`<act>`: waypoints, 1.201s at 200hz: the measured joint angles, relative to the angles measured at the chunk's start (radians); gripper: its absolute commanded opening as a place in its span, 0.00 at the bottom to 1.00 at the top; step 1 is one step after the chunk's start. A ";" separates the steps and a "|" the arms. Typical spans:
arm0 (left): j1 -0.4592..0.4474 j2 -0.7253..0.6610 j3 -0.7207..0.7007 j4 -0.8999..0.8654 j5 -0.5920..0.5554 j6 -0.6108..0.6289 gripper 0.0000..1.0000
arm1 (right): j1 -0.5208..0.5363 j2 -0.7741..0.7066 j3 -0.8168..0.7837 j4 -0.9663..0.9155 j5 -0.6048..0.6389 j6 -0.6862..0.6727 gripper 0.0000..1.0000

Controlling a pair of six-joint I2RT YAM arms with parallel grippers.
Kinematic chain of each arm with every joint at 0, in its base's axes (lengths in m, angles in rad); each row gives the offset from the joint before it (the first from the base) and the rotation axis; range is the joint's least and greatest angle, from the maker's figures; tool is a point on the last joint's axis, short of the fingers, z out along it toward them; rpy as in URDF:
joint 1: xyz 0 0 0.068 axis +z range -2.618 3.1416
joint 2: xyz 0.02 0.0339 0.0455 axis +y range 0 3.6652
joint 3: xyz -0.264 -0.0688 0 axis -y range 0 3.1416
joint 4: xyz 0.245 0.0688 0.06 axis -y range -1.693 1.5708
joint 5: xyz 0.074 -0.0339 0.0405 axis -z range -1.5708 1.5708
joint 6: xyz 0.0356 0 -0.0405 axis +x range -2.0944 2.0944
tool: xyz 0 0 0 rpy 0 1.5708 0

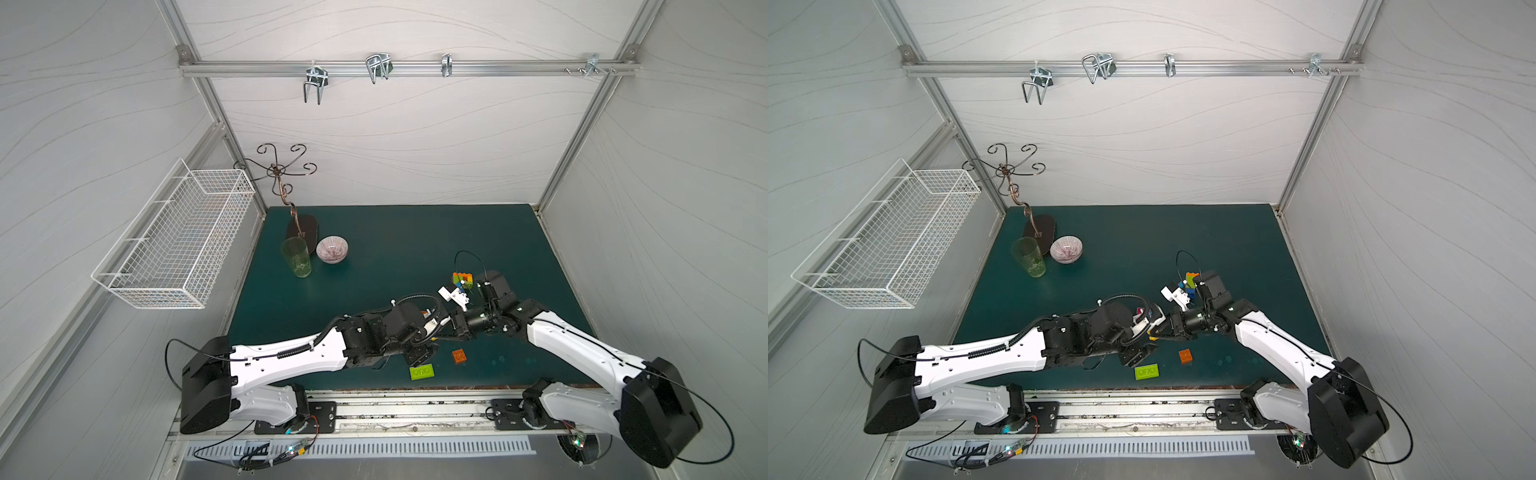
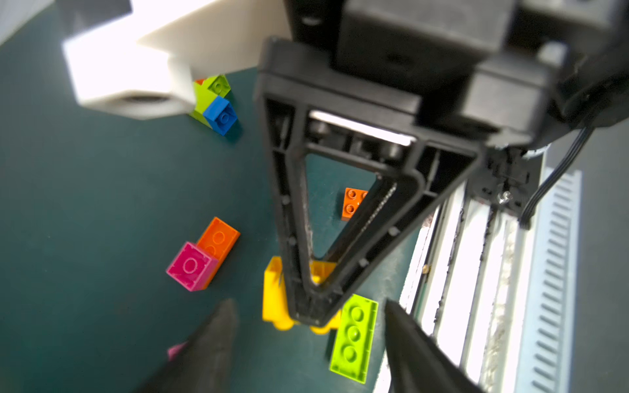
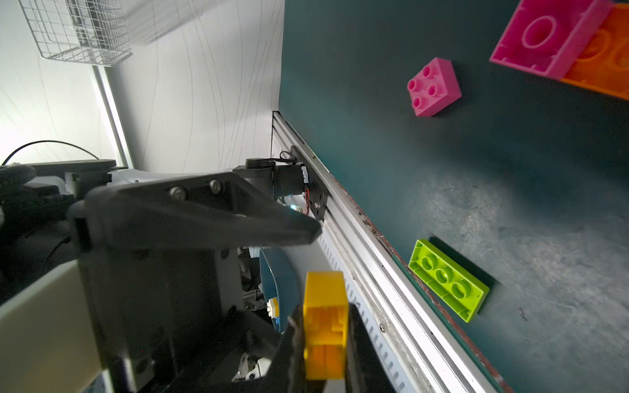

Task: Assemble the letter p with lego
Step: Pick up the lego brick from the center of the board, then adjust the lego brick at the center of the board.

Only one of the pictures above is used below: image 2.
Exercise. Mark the dark orange brick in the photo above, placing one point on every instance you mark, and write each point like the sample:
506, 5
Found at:
351, 202

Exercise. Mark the orange 2x3 brick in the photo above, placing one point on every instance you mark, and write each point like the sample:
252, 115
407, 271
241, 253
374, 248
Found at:
217, 241

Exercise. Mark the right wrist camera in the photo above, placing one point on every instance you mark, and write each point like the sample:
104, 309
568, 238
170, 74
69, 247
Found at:
138, 59

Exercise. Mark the blue brick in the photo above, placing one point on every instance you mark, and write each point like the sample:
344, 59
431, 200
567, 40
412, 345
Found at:
220, 115

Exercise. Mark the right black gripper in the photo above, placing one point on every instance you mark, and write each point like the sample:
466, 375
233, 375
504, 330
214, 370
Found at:
512, 73

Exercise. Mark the wide lime green brick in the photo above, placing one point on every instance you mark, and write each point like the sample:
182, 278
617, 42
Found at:
354, 339

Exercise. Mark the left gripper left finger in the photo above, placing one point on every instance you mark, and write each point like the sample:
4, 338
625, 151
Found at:
203, 363

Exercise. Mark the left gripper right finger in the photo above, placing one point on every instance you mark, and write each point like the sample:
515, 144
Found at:
416, 363

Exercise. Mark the magenta brick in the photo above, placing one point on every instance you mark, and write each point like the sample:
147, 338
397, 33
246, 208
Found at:
174, 350
192, 267

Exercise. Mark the small green brick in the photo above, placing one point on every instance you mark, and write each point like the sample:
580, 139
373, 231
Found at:
217, 84

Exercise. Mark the long lime green brick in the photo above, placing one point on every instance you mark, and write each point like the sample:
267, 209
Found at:
204, 99

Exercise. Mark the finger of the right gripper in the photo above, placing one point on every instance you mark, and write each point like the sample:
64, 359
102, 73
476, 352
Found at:
407, 190
284, 126

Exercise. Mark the yellow brick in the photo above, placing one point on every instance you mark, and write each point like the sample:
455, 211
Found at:
275, 303

